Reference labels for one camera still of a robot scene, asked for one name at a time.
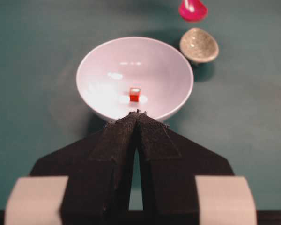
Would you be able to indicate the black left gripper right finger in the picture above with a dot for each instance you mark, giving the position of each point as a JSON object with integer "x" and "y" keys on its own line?
{"x": 183, "y": 183}

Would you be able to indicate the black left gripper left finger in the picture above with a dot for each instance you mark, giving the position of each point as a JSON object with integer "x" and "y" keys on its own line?
{"x": 85, "y": 183}

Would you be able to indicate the red block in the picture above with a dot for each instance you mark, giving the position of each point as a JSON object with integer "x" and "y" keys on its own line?
{"x": 134, "y": 94}

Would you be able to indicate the pink red spoon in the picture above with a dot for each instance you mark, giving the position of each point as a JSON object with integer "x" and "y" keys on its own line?
{"x": 192, "y": 10}

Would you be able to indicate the white bowl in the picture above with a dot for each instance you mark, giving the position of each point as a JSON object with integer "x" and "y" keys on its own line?
{"x": 106, "y": 74}

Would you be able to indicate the small grey ceramic dish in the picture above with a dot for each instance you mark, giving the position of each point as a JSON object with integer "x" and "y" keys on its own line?
{"x": 198, "y": 46}

